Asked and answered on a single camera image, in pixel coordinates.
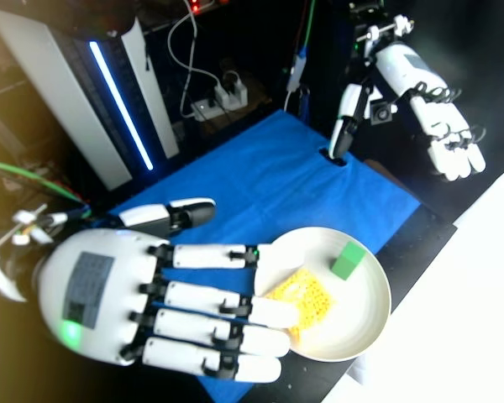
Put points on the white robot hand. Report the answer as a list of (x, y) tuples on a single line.
[(122, 285), (403, 71)]

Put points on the green cube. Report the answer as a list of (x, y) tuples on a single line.
[(348, 262)]

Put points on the white round plate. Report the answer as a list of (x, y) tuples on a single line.
[(361, 310)]

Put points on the white adapter box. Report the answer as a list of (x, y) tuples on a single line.
[(297, 71)]

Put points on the blue cloth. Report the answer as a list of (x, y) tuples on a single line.
[(269, 184)]

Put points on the white power strip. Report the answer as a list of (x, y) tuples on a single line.
[(227, 98)]

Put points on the white tower with light strip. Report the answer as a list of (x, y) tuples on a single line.
[(46, 84)]

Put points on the white board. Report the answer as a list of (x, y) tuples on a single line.
[(453, 302)]

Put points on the black square camera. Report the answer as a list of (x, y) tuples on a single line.
[(382, 113)]

